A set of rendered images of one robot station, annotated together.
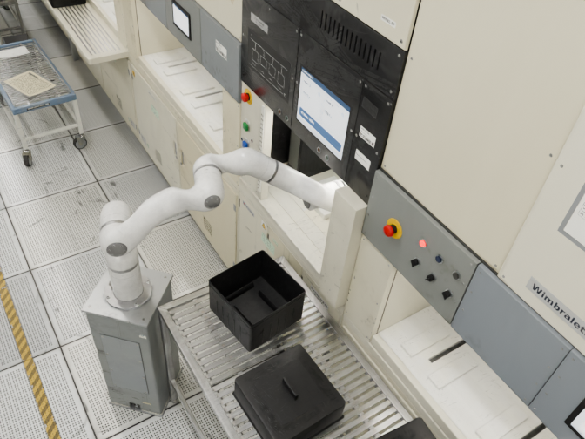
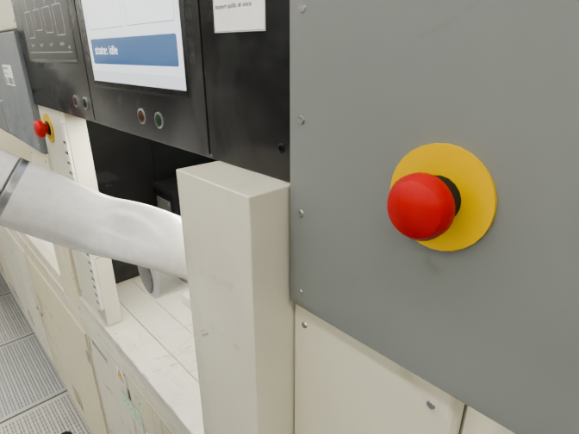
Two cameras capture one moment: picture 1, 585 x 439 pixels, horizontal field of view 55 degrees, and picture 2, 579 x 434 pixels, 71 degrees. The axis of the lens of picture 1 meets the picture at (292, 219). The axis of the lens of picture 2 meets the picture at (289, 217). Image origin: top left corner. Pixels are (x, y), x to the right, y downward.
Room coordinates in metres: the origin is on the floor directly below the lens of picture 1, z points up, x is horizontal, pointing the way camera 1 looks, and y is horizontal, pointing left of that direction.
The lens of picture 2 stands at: (1.05, -0.20, 1.51)
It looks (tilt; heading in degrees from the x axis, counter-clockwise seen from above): 22 degrees down; 353
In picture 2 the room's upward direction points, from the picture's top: straight up
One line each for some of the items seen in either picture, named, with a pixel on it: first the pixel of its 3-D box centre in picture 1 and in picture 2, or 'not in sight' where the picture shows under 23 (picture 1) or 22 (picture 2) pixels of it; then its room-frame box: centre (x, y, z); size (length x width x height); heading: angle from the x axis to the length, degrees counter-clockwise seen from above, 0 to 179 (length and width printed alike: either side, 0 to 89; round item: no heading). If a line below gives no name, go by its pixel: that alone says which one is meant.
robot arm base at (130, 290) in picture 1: (125, 276); not in sight; (1.42, 0.64, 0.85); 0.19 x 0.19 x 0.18
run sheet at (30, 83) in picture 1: (30, 83); not in sight; (3.32, 1.91, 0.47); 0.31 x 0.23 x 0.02; 58
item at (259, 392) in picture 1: (289, 395); not in sight; (1.00, -0.06, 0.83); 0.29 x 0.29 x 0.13; 39
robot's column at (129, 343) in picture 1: (138, 343); not in sight; (1.42, 0.64, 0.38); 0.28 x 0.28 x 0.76; 82
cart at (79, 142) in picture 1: (34, 97); not in sight; (3.48, 2.00, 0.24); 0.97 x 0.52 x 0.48; 39
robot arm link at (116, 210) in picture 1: (118, 233); not in sight; (1.45, 0.65, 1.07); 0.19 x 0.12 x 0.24; 17
